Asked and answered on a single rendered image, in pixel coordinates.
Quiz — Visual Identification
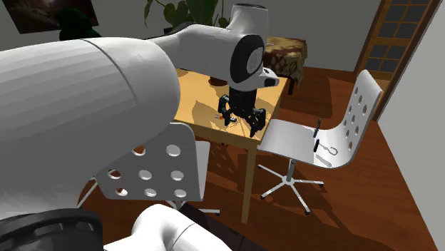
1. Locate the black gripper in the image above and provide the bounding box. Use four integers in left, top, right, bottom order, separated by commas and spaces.
218, 86, 267, 138

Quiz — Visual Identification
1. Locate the light wooden table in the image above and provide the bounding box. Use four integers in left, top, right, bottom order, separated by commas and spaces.
173, 68, 289, 225

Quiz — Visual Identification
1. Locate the white perforated swivel chair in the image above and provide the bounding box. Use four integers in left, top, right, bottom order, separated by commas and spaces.
257, 69, 384, 215
77, 121, 221, 217

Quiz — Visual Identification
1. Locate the brown patterned stool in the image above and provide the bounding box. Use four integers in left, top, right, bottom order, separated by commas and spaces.
262, 36, 309, 96

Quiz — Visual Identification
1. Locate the green potted plant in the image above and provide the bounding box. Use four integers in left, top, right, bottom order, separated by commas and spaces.
144, 0, 231, 87

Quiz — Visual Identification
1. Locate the wooden door with glass panes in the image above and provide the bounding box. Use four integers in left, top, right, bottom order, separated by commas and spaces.
354, 0, 443, 121

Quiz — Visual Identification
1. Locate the dark green round object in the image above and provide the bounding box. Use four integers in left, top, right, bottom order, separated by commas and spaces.
58, 7, 102, 41

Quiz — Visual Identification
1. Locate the black-handled silver hook tool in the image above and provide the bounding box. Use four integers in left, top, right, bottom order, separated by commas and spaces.
313, 138, 339, 157

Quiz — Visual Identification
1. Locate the dark wall picture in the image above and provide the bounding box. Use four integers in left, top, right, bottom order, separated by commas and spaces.
1, 0, 100, 35

